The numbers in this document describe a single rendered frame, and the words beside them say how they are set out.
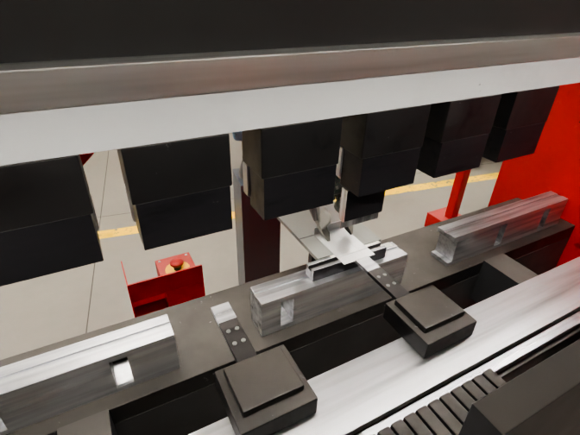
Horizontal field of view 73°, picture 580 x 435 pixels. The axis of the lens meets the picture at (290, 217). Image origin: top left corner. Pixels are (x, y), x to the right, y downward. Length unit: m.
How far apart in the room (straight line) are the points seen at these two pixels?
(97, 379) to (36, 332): 1.59
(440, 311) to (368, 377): 0.18
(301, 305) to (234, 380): 0.31
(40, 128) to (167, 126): 0.14
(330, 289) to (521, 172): 0.95
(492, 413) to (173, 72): 0.31
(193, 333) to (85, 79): 0.67
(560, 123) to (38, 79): 1.43
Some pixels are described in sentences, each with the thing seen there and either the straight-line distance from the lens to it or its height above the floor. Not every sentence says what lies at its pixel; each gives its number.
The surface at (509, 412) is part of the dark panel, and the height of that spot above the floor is 1.34.
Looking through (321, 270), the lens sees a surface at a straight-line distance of 0.86.
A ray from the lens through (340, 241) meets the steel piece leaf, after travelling 0.94.
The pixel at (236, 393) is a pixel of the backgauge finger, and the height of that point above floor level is 1.03.
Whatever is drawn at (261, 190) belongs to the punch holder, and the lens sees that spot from 0.66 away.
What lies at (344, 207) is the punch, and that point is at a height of 1.14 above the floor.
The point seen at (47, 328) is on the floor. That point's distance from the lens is 2.38.
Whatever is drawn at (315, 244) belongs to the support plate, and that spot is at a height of 1.00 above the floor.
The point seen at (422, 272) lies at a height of 0.87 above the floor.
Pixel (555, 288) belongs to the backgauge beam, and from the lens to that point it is 1.02.
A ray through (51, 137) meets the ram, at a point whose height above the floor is 1.37.
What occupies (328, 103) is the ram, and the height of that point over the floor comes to 1.37.
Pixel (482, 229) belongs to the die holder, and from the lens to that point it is 1.18.
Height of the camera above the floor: 1.54
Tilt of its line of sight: 32 degrees down
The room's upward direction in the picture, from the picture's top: 2 degrees clockwise
